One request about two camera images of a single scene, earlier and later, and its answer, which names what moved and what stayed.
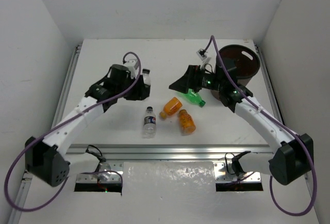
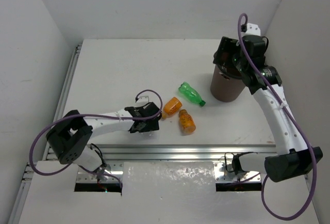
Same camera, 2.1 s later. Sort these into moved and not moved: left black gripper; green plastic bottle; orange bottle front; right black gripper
Moved: left black gripper; right black gripper
Not moved: orange bottle front; green plastic bottle
